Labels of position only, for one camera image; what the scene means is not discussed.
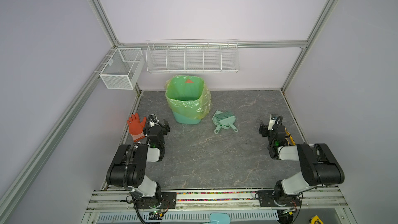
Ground mint green dustpan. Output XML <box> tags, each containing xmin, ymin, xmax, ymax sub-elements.
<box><xmin>212</xmin><ymin>110</ymin><xmax>238</xmax><ymax>134</ymax></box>

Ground mint green hand brush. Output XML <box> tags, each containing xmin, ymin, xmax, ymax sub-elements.
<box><xmin>215</xmin><ymin>112</ymin><xmax>238</xmax><ymax>134</ymax></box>

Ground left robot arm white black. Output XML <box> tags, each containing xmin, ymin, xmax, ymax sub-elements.
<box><xmin>106</xmin><ymin>115</ymin><xmax>171</xmax><ymax>205</ymax></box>

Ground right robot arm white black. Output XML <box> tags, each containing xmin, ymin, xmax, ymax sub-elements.
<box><xmin>259</xmin><ymin>124</ymin><xmax>345</xmax><ymax>206</ymax></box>

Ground yellow black pliers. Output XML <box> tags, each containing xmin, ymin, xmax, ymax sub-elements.
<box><xmin>285</xmin><ymin>129</ymin><xmax>296</xmax><ymax>146</ymax></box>

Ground green trash bin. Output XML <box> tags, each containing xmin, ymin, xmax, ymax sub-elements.
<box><xmin>165</xmin><ymin>75</ymin><xmax>206</xmax><ymax>125</ymax></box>

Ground red rubber glove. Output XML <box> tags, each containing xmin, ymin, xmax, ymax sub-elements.
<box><xmin>127</xmin><ymin>113</ymin><xmax>147</xmax><ymax>142</ymax></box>

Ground yellow-green plastic bin liner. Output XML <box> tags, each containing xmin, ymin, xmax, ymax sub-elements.
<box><xmin>164</xmin><ymin>74</ymin><xmax>212</xmax><ymax>121</ymax></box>

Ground white mesh box basket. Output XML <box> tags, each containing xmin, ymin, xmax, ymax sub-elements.
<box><xmin>100</xmin><ymin>48</ymin><xmax>145</xmax><ymax>90</ymax></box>

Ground yellow black tape measure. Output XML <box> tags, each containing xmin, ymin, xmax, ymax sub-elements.
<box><xmin>309</xmin><ymin>215</ymin><xmax>323</xmax><ymax>224</ymax></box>

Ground light blue object front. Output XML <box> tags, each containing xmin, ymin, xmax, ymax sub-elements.
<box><xmin>209</xmin><ymin>213</ymin><xmax>231</xmax><ymax>224</ymax></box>

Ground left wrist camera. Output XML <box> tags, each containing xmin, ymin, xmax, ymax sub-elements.
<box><xmin>146</xmin><ymin>114</ymin><xmax>159</xmax><ymax>128</ymax></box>

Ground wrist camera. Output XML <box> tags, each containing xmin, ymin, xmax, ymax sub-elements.
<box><xmin>146</xmin><ymin>114</ymin><xmax>159</xmax><ymax>128</ymax></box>
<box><xmin>268</xmin><ymin>114</ymin><xmax>278</xmax><ymax>130</ymax></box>

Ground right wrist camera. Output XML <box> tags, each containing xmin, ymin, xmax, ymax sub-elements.
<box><xmin>268</xmin><ymin>114</ymin><xmax>278</xmax><ymax>130</ymax></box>

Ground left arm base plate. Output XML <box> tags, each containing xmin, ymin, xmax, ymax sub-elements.
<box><xmin>135</xmin><ymin>191</ymin><xmax>177</xmax><ymax>209</ymax></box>

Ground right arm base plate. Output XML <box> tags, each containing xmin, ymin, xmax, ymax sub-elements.
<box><xmin>255</xmin><ymin>190</ymin><xmax>302</xmax><ymax>207</ymax></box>

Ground white wire shelf basket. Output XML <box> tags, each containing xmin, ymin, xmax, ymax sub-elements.
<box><xmin>146</xmin><ymin>39</ymin><xmax>240</xmax><ymax>74</ymax></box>

